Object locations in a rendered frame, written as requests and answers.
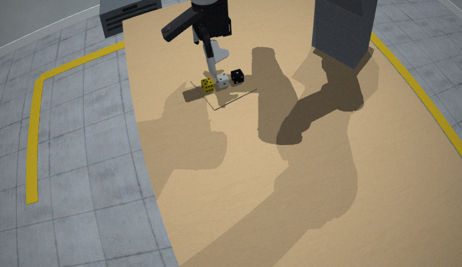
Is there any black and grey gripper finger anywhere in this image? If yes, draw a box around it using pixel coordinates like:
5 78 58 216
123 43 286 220
192 25 199 45
201 31 229 79

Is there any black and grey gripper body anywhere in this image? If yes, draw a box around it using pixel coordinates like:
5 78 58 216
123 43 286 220
191 0 232 41

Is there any grey die with black pips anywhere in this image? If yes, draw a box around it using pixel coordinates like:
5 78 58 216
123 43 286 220
216 73 229 88

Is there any yellow die with black pips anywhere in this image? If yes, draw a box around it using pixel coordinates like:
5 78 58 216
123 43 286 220
201 77 215 93

